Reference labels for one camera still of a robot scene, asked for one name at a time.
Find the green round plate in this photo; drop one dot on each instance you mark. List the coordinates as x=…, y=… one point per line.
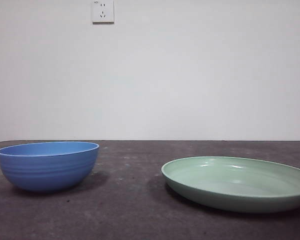
x=227, y=200

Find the blue ribbed bowl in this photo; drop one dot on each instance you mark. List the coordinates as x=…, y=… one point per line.
x=47, y=172

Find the white wall socket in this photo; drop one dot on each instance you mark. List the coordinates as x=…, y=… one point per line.
x=103, y=12

